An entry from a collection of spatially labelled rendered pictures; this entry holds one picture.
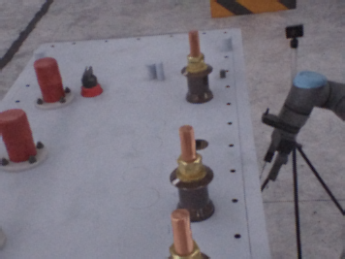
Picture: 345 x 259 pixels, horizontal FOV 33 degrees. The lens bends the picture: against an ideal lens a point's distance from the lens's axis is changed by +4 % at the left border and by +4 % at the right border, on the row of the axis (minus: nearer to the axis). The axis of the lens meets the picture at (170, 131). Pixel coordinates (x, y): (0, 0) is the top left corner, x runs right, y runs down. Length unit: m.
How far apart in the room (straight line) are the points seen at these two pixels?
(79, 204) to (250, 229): 0.40
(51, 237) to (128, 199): 0.18
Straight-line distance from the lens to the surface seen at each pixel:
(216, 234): 1.18
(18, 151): 1.50
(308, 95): 1.83
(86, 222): 1.27
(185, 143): 1.13
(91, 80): 1.79
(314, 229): 3.31
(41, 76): 1.75
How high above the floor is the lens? 2.13
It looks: 30 degrees down
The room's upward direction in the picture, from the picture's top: 7 degrees counter-clockwise
